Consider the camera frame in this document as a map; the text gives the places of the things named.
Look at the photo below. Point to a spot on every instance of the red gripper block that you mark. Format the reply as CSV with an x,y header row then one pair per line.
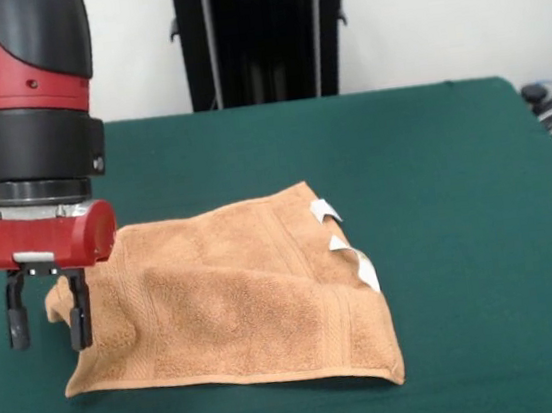
x,y
58,238

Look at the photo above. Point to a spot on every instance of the tan terry towel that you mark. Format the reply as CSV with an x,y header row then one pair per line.
x,y
242,296

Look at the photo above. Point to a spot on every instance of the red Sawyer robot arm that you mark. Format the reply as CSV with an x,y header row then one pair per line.
x,y
34,120

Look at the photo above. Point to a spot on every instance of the dark green table cloth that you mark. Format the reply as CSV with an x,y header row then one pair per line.
x,y
400,151

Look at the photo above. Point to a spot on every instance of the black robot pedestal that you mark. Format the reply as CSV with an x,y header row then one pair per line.
x,y
261,42

